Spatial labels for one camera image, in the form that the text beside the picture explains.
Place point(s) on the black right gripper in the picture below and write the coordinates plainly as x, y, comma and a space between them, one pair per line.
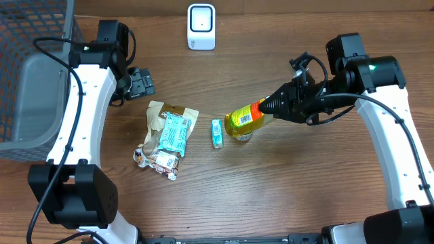
293, 102

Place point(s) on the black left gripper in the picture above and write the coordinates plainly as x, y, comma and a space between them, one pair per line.
144, 83

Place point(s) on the yellow dish soap bottle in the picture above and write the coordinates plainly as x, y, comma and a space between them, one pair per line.
246, 119

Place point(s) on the green lid jar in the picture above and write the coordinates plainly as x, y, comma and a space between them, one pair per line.
243, 137

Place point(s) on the teal snack packet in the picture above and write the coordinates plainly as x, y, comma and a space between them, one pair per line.
174, 134

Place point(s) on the teal tissue pack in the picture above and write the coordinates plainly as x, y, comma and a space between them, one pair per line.
217, 135

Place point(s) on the brown snack wrapper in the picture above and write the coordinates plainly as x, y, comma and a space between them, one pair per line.
147, 154

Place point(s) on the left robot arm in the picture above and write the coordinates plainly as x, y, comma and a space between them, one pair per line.
70, 187

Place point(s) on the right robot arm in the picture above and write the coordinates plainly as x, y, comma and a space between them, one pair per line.
376, 89

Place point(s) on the white barcode scanner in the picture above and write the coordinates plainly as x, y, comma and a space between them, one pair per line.
201, 27

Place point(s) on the grey plastic mesh basket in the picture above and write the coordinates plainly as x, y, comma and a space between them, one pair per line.
35, 36

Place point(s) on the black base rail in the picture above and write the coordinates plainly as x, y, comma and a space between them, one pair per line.
306, 238

